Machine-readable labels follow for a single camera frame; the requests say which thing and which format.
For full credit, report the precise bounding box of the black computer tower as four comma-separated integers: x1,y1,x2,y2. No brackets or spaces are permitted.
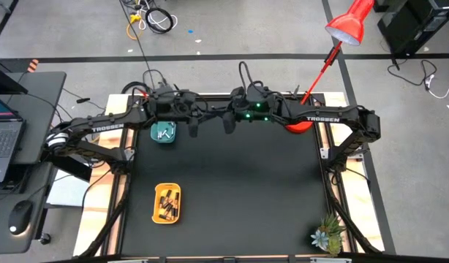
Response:
377,0,449,56

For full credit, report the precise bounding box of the yellow extension cable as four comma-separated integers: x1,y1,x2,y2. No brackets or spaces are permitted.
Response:
126,12,143,40

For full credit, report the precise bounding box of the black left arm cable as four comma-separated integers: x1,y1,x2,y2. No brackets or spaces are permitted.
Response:
121,68,167,96

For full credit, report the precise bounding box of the black laptop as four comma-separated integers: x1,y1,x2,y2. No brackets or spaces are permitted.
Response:
0,94,27,183

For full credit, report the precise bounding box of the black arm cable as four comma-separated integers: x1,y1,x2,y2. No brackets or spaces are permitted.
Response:
238,61,264,89
121,68,167,96

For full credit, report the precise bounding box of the black side desk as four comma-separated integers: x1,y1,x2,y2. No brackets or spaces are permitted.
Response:
0,71,67,255

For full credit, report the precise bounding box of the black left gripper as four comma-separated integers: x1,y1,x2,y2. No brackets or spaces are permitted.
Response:
173,93,207,139

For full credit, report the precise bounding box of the white adapter cable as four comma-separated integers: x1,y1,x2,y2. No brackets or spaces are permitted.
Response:
424,74,449,99

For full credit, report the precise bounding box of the red desk lamp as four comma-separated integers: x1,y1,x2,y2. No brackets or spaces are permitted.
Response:
284,0,375,135

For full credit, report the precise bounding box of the teal plastic bin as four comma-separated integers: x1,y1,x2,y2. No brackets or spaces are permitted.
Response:
150,121,177,145

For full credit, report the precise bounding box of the black metal table frame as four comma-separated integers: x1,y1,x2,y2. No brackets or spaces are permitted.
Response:
78,91,385,263

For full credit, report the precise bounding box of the potted succulent plant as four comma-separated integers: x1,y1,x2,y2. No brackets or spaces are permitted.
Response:
310,213,347,258

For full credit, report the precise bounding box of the yellow plastic bin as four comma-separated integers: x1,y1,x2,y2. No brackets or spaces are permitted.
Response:
151,182,182,224

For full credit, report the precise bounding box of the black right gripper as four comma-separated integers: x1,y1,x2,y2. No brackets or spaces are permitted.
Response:
222,84,280,135

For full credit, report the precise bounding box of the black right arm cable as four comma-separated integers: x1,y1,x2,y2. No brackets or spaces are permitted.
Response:
238,61,264,89

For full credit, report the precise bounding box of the long black floor cable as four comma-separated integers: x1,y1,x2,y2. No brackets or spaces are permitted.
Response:
118,0,156,80

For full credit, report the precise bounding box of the black computer mouse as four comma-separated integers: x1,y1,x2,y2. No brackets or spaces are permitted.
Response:
7,199,34,236

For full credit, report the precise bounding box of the black coiled floor cable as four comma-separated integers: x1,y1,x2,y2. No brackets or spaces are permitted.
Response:
145,7,174,34

